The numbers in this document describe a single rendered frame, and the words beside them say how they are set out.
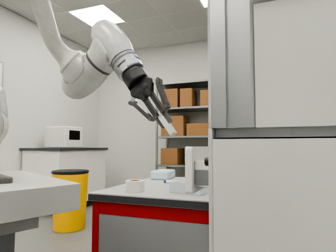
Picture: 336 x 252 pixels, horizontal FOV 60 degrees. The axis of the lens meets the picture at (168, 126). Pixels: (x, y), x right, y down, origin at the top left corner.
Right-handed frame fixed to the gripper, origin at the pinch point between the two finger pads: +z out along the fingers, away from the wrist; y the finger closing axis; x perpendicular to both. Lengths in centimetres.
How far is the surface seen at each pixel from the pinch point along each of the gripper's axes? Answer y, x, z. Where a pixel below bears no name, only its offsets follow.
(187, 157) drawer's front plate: 3.6, -14.4, 13.3
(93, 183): -237, 307, -90
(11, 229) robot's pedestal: -39.1, -27.0, 4.2
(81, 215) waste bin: -192, 189, -36
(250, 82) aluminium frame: 23, -55, 18
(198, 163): 4.5, -12.5, 15.8
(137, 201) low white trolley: -26.6, 10.0, 11.7
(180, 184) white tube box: -13.7, 19.9, 14.4
